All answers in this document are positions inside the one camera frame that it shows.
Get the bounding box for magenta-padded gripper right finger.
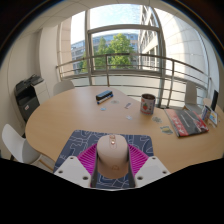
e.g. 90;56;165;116
127;143;172;188

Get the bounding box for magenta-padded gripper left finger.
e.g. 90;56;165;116
53;143;100;189

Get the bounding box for white computer mouse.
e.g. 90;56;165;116
96;133;130;179

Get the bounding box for blue patterned mouse pad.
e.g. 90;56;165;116
53;129;155;190

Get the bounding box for white plastic chair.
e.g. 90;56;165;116
184;80;199;107
1;123;54;171
52;79;76;97

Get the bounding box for red magazine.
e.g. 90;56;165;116
164;107;210;138

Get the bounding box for colourful printed mug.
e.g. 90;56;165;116
139;92;157;116

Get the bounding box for black office printer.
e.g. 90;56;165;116
13;73;46;124

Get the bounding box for metal balcony railing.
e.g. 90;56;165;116
55;52;213;109

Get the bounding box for green trees outside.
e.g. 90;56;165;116
79;33;136;71

